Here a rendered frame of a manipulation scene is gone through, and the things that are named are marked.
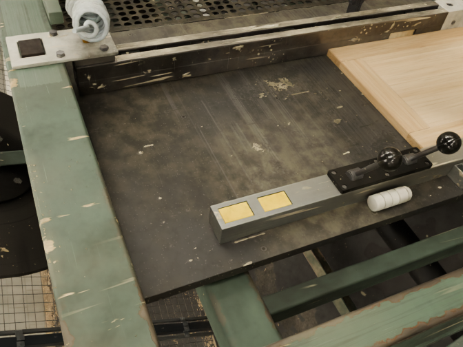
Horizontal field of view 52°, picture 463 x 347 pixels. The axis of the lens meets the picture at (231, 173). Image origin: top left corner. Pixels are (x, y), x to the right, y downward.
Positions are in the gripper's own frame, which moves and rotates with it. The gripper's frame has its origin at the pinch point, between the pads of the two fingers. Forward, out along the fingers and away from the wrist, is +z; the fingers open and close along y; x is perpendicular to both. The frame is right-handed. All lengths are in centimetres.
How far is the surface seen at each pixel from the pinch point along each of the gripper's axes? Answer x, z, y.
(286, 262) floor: -28, 186, -37
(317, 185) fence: 47, 4, 38
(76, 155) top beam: 34, -2, 75
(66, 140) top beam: 30, -2, 76
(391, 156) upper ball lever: 53, -8, 32
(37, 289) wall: -220, 453, 123
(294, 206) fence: 50, 4, 44
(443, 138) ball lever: 52, -7, 21
